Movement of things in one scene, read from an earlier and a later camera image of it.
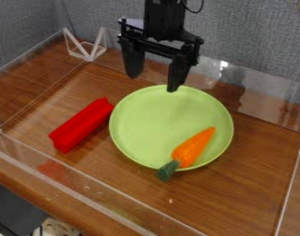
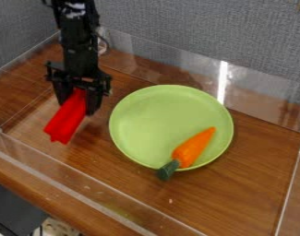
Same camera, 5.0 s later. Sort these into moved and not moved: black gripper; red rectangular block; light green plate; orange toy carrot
Moved: red rectangular block; black gripper
Not moved: orange toy carrot; light green plate
